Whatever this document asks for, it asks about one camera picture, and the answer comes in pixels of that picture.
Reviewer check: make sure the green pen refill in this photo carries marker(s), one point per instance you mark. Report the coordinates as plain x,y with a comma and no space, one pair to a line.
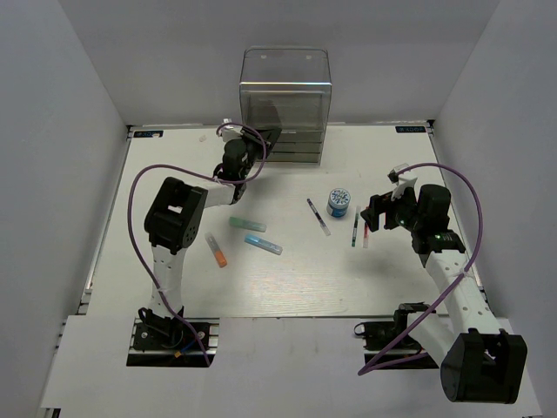
355,226

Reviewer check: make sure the green highlighter marker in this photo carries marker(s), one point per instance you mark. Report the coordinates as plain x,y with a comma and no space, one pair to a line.
247,224

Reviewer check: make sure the red pen refill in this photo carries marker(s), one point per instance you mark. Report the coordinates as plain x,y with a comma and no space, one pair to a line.
365,242

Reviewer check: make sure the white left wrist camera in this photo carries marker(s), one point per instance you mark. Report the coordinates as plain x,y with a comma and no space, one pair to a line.
228,131

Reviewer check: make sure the blue highlighter marker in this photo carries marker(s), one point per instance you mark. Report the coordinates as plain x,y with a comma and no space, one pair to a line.
263,244

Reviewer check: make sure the blue right corner label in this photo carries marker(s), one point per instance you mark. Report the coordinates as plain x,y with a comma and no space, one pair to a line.
410,129

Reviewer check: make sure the purple pen refill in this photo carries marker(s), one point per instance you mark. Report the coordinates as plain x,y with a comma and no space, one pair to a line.
322,223

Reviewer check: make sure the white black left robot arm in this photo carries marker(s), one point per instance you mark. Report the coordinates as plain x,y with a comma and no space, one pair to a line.
173,220

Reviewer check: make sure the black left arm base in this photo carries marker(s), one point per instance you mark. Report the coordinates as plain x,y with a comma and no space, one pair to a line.
168,342

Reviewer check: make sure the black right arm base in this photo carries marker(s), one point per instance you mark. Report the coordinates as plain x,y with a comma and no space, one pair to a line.
378,333

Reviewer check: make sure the blue white round jar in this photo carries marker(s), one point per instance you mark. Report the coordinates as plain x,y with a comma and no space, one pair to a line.
338,202

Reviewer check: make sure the blue left corner label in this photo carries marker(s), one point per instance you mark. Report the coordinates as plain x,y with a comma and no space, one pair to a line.
148,134

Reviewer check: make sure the orange highlighter marker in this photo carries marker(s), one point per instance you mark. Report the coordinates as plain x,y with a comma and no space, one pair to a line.
216,250

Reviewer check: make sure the blue corner label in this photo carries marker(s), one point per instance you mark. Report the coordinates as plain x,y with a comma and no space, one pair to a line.
410,129
148,134

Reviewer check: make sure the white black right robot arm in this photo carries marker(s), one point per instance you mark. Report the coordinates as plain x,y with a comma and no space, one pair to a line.
479,360

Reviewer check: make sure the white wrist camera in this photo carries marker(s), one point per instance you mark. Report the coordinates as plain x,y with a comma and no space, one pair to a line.
403,177
228,131

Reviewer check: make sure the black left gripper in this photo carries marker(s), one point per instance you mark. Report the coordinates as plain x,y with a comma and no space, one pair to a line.
265,139

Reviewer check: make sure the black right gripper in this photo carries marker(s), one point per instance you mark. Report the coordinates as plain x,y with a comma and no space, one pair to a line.
384,204

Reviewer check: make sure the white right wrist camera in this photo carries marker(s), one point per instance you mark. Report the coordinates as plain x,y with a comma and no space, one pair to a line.
403,177

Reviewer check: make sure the clear acrylic drawer organizer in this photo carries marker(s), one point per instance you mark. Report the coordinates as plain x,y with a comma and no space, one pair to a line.
290,88

